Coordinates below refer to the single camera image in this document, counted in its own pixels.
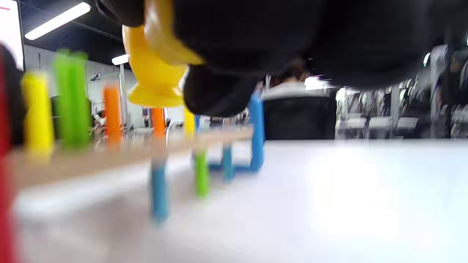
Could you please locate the person's left hand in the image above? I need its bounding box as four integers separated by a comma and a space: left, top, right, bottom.
5, 46, 26, 145

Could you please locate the person's right hand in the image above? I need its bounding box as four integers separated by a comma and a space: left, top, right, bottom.
95, 0, 468, 117

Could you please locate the rainbow wooden hammer bench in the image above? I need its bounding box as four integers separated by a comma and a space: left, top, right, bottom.
0, 44, 264, 263

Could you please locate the yellow plastic toy hammer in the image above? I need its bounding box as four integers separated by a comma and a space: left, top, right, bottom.
122, 0, 204, 108

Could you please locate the black mesh office chair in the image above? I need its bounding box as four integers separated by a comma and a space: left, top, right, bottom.
263, 96, 337, 140

